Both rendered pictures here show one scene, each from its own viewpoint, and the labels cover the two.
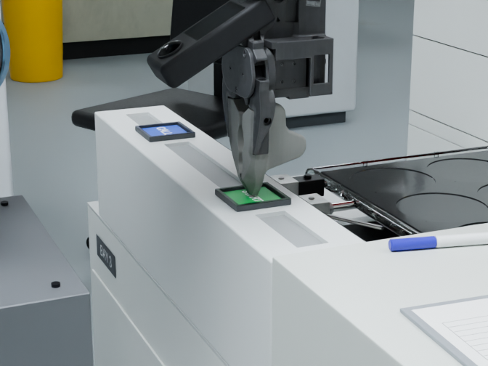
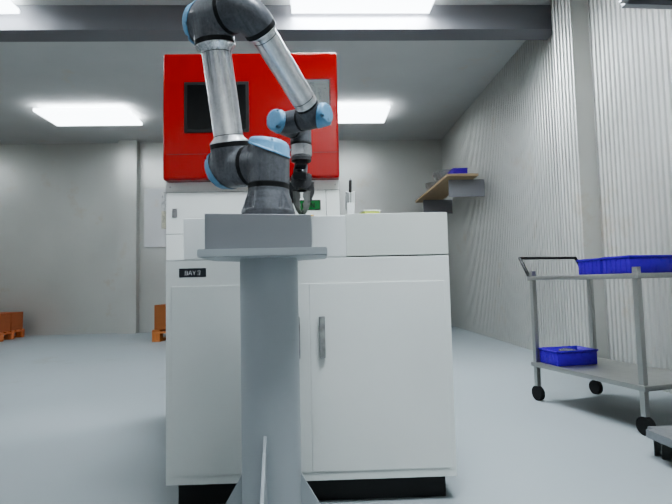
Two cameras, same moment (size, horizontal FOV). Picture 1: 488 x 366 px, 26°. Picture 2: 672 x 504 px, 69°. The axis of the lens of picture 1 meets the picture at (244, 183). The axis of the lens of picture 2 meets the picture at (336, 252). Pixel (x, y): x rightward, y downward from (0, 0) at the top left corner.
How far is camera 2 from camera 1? 1.64 m
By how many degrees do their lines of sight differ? 71
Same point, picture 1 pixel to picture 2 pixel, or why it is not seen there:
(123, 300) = (215, 281)
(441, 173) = not seen: hidden behind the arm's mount
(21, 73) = not seen: outside the picture
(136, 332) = (232, 286)
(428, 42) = (176, 235)
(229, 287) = (318, 233)
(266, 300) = (342, 226)
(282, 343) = (352, 233)
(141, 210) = not seen: hidden behind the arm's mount
